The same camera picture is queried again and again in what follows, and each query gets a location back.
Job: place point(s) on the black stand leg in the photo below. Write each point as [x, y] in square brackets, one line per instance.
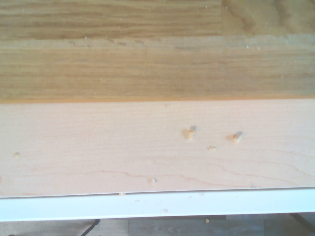
[91, 226]

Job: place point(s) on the cereal crumb on wood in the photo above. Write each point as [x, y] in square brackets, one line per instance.
[236, 137]
[189, 133]
[152, 181]
[121, 194]
[211, 148]

